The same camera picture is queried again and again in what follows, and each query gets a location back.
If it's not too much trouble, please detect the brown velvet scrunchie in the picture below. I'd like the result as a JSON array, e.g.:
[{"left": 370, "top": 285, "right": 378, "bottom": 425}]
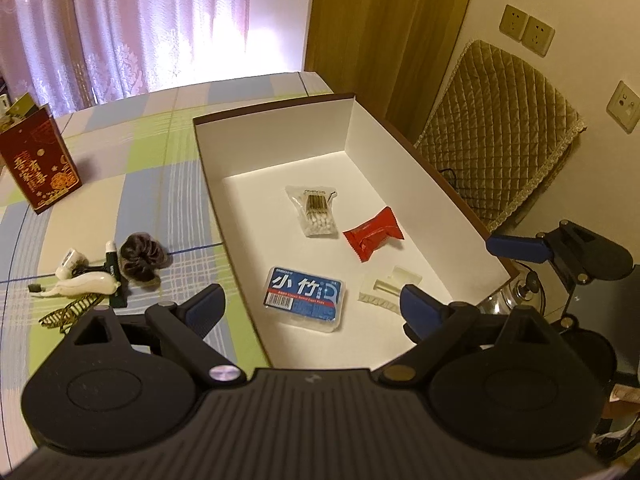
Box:
[{"left": 119, "top": 232, "right": 172, "bottom": 289}]

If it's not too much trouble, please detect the white electric toothbrush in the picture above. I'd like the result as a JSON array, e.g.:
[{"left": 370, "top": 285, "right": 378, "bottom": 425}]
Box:
[{"left": 28, "top": 271, "right": 120, "bottom": 298}]

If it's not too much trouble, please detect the gold metal hair clip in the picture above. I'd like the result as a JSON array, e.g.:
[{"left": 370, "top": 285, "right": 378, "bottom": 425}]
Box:
[{"left": 38, "top": 294, "right": 104, "bottom": 335}]

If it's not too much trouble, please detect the small white bottle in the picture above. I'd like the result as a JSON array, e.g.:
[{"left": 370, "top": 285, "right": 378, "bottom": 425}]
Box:
[{"left": 54, "top": 248, "right": 88, "bottom": 280}]

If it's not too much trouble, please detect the glass pot lid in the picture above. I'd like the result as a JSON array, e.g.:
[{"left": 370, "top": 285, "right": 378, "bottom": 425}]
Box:
[{"left": 477, "top": 261, "right": 547, "bottom": 315}]

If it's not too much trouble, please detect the clear plastic packet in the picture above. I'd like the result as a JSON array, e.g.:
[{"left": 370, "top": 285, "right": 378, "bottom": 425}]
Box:
[{"left": 358, "top": 266, "right": 422, "bottom": 314}]

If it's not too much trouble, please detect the red snack packet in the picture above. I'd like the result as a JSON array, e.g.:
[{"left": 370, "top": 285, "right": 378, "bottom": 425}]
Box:
[{"left": 343, "top": 206, "right": 405, "bottom": 262}]

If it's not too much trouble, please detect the blue floss pick box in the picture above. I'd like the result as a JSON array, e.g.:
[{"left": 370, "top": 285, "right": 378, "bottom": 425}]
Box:
[{"left": 262, "top": 266, "right": 346, "bottom": 333}]

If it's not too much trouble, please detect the quilted brown chair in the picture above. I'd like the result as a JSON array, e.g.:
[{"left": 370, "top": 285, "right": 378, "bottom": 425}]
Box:
[{"left": 414, "top": 40, "right": 586, "bottom": 232}]

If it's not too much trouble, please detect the brown white cardboard box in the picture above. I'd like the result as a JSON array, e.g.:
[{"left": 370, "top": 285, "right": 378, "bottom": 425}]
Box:
[{"left": 194, "top": 94, "right": 515, "bottom": 370}]

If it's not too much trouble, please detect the checkered bed sheet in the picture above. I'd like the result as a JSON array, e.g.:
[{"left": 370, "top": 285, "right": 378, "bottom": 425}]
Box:
[{"left": 1, "top": 72, "right": 328, "bottom": 470}]

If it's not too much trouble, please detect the cotton swab bag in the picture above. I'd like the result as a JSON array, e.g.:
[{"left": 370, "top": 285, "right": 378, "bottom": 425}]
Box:
[{"left": 285, "top": 186, "right": 337, "bottom": 237}]

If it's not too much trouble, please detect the red gift bag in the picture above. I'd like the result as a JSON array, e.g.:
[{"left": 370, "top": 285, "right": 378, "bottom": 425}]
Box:
[{"left": 0, "top": 93, "right": 82, "bottom": 214}]

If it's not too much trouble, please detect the wooden wardrobe panel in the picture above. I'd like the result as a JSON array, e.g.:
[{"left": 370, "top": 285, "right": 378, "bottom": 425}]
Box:
[{"left": 305, "top": 0, "right": 470, "bottom": 141}]

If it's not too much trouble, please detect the pink sheer curtain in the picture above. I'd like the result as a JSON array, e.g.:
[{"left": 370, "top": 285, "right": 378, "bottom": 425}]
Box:
[{"left": 1, "top": 0, "right": 310, "bottom": 115}]

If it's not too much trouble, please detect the wall socket right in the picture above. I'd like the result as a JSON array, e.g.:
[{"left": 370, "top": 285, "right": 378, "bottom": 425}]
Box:
[{"left": 606, "top": 80, "right": 640, "bottom": 133}]

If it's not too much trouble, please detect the wall socket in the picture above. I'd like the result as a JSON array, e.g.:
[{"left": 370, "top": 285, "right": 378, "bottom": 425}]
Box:
[
  {"left": 606, "top": 80, "right": 640, "bottom": 133},
  {"left": 521, "top": 16, "right": 555, "bottom": 58},
  {"left": 499, "top": 4, "right": 529, "bottom": 42}
]

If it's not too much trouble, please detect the wall socket middle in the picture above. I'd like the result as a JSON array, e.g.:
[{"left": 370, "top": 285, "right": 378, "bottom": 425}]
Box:
[{"left": 521, "top": 16, "right": 555, "bottom": 58}]

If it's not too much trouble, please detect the wall socket left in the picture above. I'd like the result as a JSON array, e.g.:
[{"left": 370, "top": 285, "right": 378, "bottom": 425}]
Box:
[{"left": 499, "top": 4, "right": 529, "bottom": 42}]

